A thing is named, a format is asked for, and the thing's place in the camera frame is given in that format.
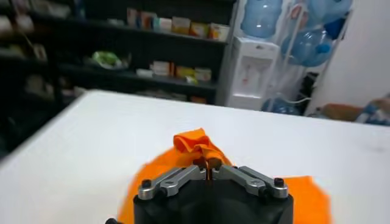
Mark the white paper cup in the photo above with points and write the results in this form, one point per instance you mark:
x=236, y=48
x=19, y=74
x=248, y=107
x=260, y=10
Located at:
x=223, y=33

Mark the blue water jug with label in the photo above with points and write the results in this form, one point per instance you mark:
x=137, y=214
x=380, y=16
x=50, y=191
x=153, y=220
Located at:
x=260, y=18

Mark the white water dispenser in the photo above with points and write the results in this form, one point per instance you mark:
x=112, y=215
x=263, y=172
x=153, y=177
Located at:
x=251, y=76

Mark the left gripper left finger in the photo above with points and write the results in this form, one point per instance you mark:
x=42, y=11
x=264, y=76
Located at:
x=173, y=182

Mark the open brown cardboard box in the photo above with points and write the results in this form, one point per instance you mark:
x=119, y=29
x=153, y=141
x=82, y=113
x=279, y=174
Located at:
x=341, y=112

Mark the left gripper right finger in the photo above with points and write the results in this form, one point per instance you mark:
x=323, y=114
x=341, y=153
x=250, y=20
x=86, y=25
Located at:
x=253, y=182

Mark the black shelving unit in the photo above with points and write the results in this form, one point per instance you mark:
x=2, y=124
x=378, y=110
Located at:
x=170, y=50

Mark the orange t-shirt with white print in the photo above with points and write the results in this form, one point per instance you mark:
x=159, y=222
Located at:
x=195, y=143

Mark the bowl with green packets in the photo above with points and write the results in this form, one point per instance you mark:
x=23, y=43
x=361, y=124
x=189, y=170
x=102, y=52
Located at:
x=106, y=59

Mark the yellow white carton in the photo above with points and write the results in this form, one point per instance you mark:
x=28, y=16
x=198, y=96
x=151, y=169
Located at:
x=181, y=25

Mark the blue white bag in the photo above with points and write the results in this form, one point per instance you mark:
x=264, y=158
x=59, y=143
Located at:
x=374, y=117

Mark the orange white carton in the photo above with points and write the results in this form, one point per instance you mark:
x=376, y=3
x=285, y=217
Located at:
x=199, y=30

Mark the white metal jug rack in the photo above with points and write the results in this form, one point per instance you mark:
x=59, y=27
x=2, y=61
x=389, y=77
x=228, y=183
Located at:
x=286, y=85

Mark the red white carton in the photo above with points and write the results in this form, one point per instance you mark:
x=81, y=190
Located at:
x=162, y=68

